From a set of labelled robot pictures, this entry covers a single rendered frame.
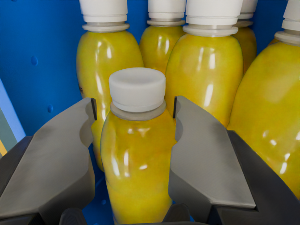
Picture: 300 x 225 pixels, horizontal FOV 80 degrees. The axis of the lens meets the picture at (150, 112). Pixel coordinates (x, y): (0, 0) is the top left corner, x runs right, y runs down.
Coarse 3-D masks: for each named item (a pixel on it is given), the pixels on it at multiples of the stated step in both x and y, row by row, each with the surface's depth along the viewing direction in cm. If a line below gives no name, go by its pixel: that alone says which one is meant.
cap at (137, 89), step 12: (120, 72) 13; (132, 72) 13; (144, 72) 13; (156, 72) 13; (120, 84) 11; (132, 84) 11; (144, 84) 11; (156, 84) 11; (120, 96) 11; (132, 96) 11; (144, 96) 11; (156, 96) 12; (120, 108) 12; (132, 108) 12; (144, 108) 12
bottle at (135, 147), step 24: (120, 120) 12; (144, 120) 12; (168, 120) 13; (120, 144) 12; (144, 144) 12; (168, 144) 13; (120, 168) 13; (144, 168) 12; (168, 168) 14; (120, 192) 14; (144, 192) 14; (120, 216) 16; (144, 216) 15
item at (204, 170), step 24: (192, 120) 9; (216, 120) 9; (192, 144) 8; (216, 144) 8; (192, 168) 7; (216, 168) 7; (240, 168) 7; (168, 192) 7; (192, 192) 6; (216, 192) 6; (240, 192) 6; (192, 216) 7
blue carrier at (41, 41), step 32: (0, 0) 11; (32, 0) 13; (64, 0) 16; (128, 0) 20; (0, 32) 11; (32, 32) 14; (64, 32) 16; (256, 32) 21; (0, 64) 11; (32, 64) 14; (64, 64) 17; (0, 96) 11; (32, 96) 14; (64, 96) 18; (32, 128) 14; (96, 192) 26; (96, 224) 22
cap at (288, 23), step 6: (288, 0) 10; (294, 0) 10; (288, 6) 10; (294, 6) 9; (288, 12) 10; (294, 12) 10; (288, 18) 10; (294, 18) 10; (282, 24) 11; (288, 24) 10; (294, 24) 10
